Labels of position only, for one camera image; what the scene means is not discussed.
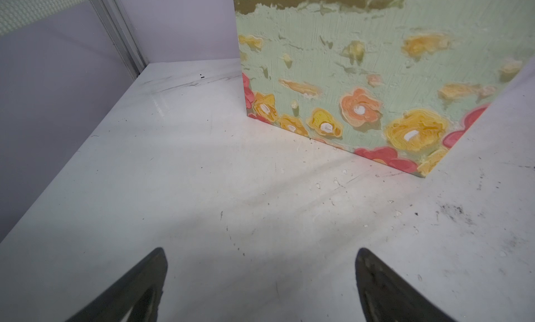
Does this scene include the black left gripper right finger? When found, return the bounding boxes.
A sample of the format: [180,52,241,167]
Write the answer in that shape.
[355,248,454,322]

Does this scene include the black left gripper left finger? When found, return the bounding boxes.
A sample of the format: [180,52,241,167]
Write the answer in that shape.
[68,247,168,321]

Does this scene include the floral paper gift bag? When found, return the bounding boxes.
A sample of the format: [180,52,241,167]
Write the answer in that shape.
[234,0,534,177]

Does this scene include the white mesh two-tier shelf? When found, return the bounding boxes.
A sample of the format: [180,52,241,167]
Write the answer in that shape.
[0,0,108,36]

